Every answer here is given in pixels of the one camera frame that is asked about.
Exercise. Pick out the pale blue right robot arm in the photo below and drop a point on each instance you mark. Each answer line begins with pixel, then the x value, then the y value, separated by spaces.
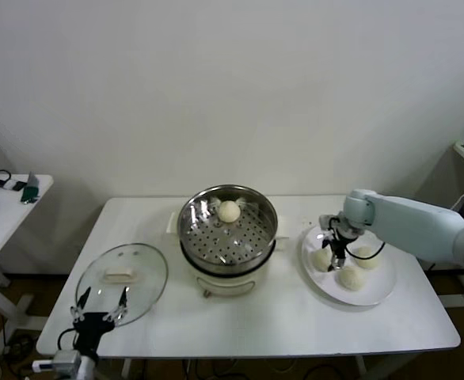
pixel 414 225

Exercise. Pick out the white table leg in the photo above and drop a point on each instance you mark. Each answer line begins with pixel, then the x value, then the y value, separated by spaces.
pixel 126 368
pixel 360 364

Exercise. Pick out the white round plate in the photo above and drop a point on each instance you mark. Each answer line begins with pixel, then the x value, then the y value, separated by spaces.
pixel 378 285

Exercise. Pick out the small white charger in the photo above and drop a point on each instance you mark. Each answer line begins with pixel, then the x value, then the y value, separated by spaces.
pixel 9 185

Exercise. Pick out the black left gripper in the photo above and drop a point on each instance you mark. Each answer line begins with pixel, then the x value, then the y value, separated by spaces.
pixel 89 326

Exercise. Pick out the white steamed baozi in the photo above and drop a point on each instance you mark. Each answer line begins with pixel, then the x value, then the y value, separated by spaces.
pixel 367 258
pixel 229 211
pixel 320 260
pixel 351 278

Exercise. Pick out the green flat object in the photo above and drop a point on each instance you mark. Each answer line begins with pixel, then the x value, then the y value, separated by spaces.
pixel 30 194

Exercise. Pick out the steel perforated steamer basket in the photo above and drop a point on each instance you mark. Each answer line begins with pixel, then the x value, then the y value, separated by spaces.
pixel 232 241

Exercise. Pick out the grey wedge stand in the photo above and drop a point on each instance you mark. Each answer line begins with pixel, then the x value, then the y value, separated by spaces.
pixel 34 180

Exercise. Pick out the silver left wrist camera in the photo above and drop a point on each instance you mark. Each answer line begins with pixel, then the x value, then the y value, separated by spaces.
pixel 66 360

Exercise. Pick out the white side table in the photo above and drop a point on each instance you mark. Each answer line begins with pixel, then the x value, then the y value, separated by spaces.
pixel 6 221

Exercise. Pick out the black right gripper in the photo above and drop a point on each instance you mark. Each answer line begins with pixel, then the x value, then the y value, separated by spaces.
pixel 343 233

